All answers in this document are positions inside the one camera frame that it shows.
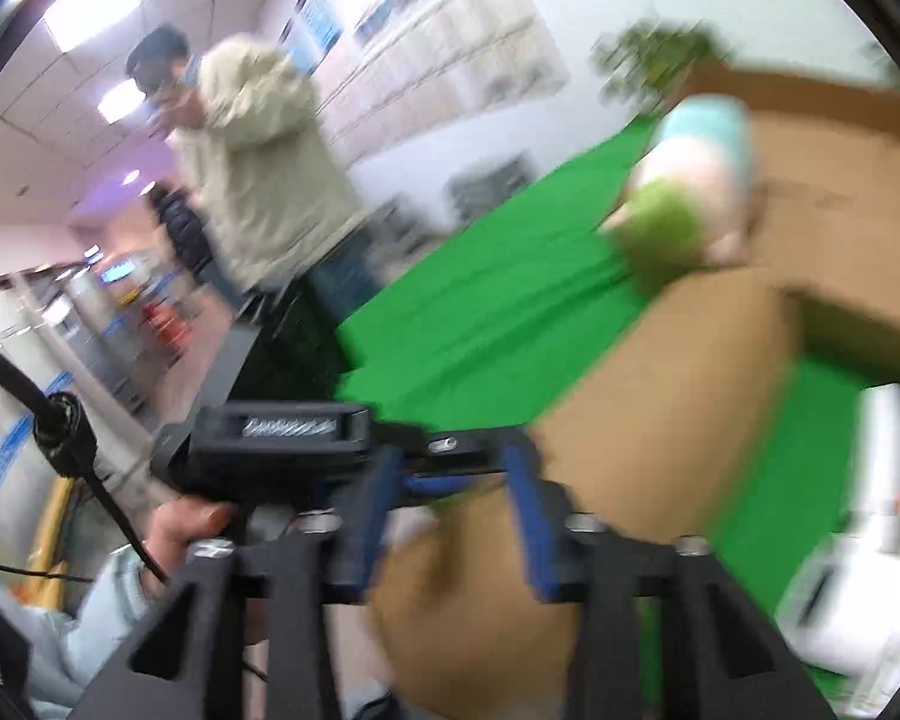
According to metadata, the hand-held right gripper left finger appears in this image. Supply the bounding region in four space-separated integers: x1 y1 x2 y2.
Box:
64 446 406 720

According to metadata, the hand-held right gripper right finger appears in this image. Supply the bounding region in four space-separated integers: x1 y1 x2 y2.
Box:
499 444 841 720

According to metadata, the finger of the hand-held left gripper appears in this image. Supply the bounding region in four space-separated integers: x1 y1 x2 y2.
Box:
375 424 537 479

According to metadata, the long brown cardboard box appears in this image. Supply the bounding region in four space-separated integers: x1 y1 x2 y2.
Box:
371 266 803 720

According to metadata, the white hair dryer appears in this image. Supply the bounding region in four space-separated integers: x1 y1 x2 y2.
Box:
776 382 900 680

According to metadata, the large cardboard box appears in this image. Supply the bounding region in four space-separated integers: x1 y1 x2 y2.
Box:
596 64 900 365

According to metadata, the person's left hand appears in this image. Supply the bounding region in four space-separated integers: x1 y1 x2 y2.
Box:
141 499 233 601

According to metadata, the green cloth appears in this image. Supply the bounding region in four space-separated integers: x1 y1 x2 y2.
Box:
334 116 897 720

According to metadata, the yellow object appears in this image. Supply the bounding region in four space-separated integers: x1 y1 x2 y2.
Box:
26 476 81 608

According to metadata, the dark blurred object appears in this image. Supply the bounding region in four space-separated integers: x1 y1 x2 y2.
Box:
446 154 535 216

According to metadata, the teal pink green foam roll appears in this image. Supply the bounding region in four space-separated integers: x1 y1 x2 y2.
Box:
619 94 755 293

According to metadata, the ceiling light panel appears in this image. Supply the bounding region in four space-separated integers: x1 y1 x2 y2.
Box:
41 0 143 53
97 79 149 119

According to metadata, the green potted plant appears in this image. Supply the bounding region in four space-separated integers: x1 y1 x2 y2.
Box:
589 19 728 117

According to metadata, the black cable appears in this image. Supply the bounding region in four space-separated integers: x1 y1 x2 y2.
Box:
0 330 170 586

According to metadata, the wall document display grid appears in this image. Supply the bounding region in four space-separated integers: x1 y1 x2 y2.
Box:
319 0 572 145

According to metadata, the blue wall poster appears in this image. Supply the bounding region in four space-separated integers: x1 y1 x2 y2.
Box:
281 0 344 76

